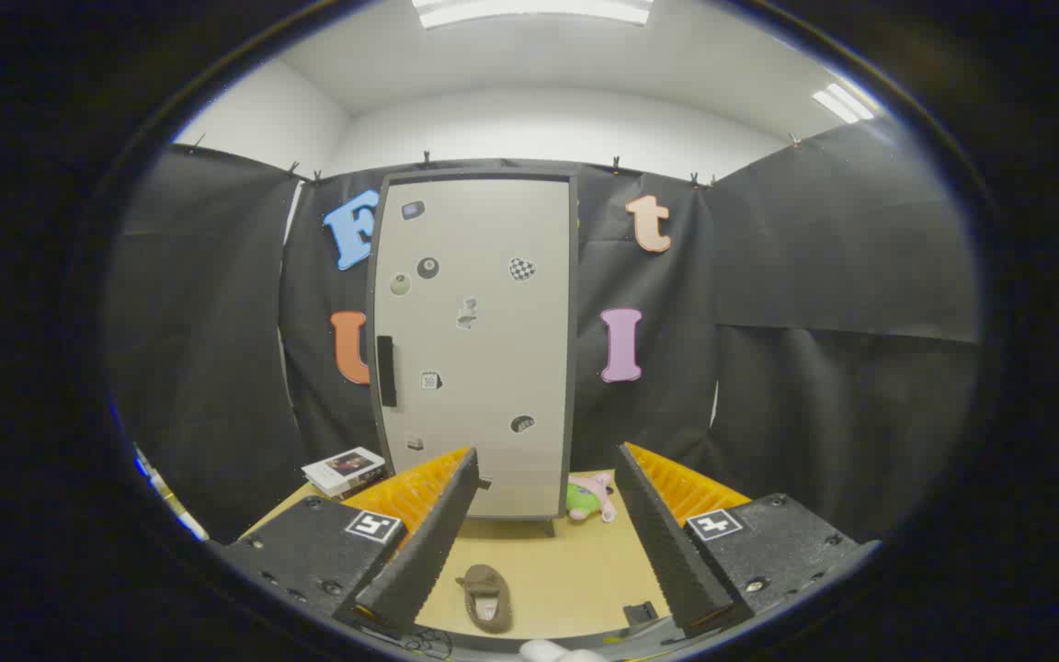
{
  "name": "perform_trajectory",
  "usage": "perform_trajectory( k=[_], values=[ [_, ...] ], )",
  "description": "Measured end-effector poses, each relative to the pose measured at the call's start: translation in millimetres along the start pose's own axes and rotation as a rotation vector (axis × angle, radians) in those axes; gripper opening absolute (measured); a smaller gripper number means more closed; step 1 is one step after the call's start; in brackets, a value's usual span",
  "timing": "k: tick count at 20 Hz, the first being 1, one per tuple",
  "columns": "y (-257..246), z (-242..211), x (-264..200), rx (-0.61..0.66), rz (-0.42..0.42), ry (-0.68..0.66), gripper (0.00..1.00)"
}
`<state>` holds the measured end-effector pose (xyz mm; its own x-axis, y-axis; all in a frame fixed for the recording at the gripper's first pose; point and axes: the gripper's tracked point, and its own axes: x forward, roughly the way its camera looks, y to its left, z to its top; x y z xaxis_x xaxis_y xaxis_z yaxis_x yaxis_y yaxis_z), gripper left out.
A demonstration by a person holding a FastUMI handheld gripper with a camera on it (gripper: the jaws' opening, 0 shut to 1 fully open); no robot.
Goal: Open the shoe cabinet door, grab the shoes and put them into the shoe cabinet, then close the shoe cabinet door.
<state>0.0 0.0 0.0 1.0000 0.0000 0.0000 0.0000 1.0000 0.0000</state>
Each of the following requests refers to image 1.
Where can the light grey shoe cabinet door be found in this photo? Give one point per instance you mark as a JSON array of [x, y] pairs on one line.
[[474, 349]]

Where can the brown fuzzy shoe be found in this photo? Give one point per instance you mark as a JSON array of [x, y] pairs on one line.
[[483, 598]]

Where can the small black plastic block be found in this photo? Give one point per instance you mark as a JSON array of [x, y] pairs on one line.
[[641, 614]]

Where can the black backdrop cloth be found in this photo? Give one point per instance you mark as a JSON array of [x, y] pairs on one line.
[[814, 368]]

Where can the ceiling light panel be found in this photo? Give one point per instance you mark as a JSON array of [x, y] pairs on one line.
[[842, 101], [529, 9]]

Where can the green and pink plush toy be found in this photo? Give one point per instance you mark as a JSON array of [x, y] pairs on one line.
[[585, 501]]

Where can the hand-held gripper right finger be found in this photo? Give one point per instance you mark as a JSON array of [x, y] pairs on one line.
[[663, 542]]

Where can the dark grey shoe cabinet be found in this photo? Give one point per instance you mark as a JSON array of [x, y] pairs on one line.
[[474, 174]]

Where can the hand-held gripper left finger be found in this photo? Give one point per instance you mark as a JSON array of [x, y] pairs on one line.
[[428, 552]]

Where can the white and yellow box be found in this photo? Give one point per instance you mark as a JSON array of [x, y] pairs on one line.
[[187, 519]]

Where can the white fabric object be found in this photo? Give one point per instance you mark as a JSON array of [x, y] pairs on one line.
[[557, 653]]

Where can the blue printed packet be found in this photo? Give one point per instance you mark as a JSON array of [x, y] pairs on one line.
[[143, 462]]

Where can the brown cover book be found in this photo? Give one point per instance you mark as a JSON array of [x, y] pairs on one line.
[[369, 487]]

